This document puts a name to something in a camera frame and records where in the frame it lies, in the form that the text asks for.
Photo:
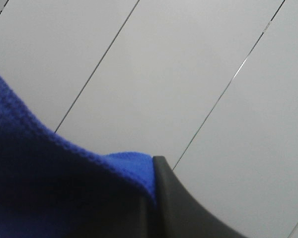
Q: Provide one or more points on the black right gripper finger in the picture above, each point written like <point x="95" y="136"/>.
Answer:
<point x="180" y="214"/>

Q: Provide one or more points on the blue microfibre towel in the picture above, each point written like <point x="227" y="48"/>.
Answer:
<point x="49" y="186"/>

